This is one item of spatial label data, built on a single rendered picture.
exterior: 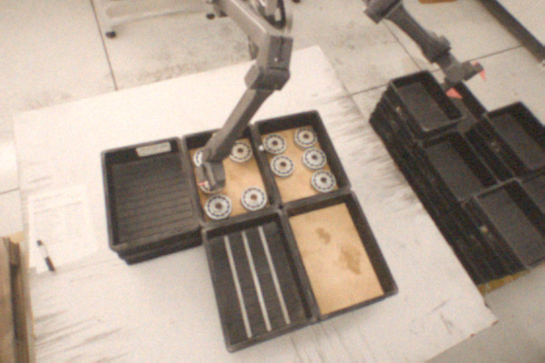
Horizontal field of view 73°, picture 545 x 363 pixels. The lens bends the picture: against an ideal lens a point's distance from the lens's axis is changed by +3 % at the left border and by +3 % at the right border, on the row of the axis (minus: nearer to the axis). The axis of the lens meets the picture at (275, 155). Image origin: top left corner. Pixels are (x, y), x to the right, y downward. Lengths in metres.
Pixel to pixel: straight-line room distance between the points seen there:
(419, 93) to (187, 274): 1.76
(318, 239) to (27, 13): 3.04
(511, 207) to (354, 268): 1.14
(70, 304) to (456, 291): 1.48
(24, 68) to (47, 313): 2.09
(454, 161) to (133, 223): 1.83
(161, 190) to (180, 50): 1.83
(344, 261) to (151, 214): 0.75
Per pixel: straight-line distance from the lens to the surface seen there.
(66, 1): 3.76
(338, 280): 1.42
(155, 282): 1.53
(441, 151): 2.45
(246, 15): 1.06
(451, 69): 1.37
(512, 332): 2.70
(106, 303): 1.56
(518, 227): 2.30
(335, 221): 1.48
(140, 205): 1.50
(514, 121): 2.70
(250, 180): 1.50
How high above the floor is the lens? 2.17
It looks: 59 degrees down
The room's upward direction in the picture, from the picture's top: 12 degrees clockwise
